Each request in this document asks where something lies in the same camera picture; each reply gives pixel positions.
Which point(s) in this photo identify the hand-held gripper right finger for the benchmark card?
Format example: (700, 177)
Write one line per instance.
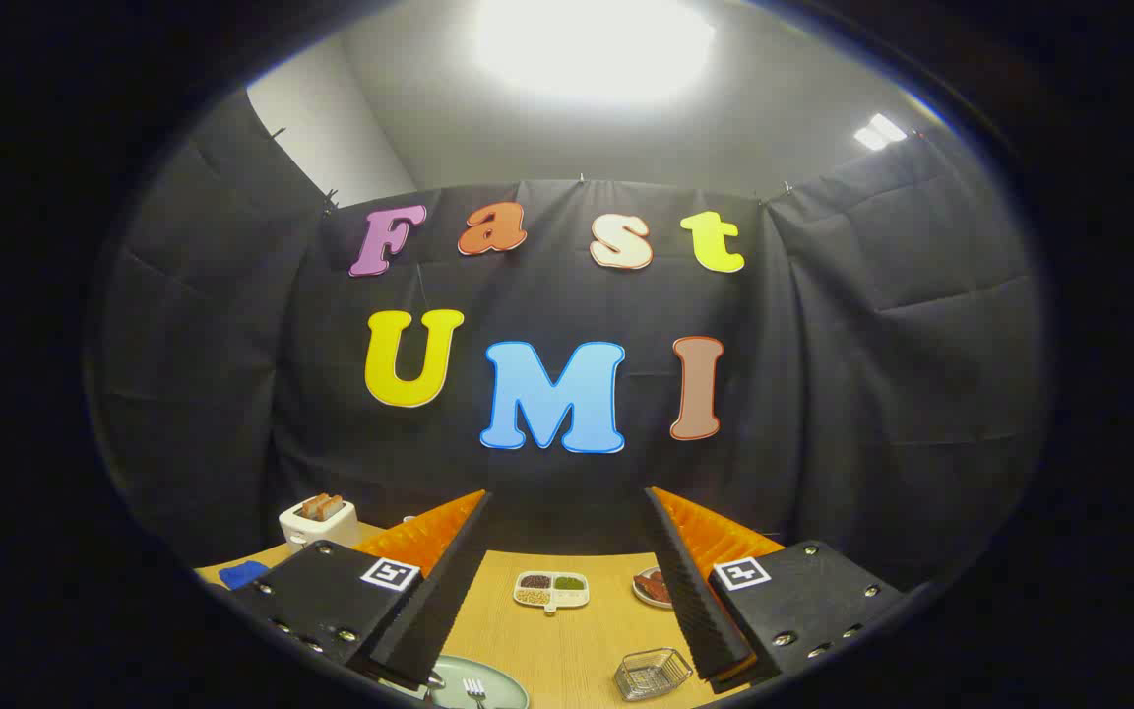
(695, 601)

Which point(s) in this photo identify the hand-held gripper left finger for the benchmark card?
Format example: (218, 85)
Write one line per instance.
(434, 611)

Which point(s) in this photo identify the plate with meat and vegetables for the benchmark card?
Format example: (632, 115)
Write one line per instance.
(651, 588)

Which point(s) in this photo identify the green plate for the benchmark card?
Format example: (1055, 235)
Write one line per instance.
(503, 689)

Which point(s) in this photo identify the white divided tray with beans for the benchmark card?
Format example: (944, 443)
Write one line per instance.
(552, 591)

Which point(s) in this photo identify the white toaster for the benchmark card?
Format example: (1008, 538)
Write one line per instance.
(326, 534)

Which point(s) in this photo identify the toast slice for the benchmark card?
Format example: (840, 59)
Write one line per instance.
(333, 507)
(312, 508)

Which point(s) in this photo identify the blue cloth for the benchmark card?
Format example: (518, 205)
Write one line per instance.
(244, 574)

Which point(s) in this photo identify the black backdrop cloth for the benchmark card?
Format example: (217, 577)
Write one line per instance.
(547, 295)

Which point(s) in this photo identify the small ceiling lamp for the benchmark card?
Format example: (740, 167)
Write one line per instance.
(880, 131)

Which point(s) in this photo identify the large ceiling lamp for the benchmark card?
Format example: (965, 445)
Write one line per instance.
(592, 44)

